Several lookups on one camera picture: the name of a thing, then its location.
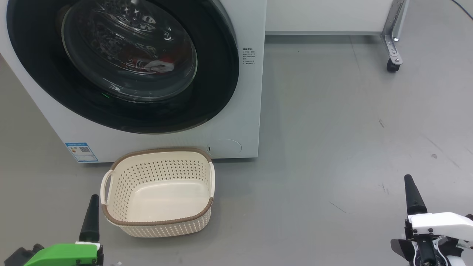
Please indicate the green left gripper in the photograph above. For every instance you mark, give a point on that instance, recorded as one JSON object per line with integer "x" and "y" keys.
{"x": 66, "y": 255}

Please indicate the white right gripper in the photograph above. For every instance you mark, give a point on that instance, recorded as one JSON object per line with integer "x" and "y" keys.
{"x": 443, "y": 221}

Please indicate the red white patterned jersey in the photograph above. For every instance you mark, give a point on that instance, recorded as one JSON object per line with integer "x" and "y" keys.
{"x": 159, "y": 66}

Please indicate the black glass washing machine door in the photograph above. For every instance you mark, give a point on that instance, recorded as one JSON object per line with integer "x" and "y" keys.
{"x": 207, "y": 92}

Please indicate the cream perforated laundry basket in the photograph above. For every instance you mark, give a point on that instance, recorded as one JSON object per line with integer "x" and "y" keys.
{"x": 162, "y": 199}

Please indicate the white front-load washing machine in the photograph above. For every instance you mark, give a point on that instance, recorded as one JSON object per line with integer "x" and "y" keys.
{"x": 229, "y": 103}

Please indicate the blue energy label sticker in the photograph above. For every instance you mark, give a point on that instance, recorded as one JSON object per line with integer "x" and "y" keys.
{"x": 82, "y": 152}

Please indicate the black caster wheel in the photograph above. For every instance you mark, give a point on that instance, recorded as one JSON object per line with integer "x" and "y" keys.
{"x": 392, "y": 66}

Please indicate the white partition panel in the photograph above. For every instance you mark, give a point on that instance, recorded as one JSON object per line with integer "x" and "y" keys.
{"x": 325, "y": 14}

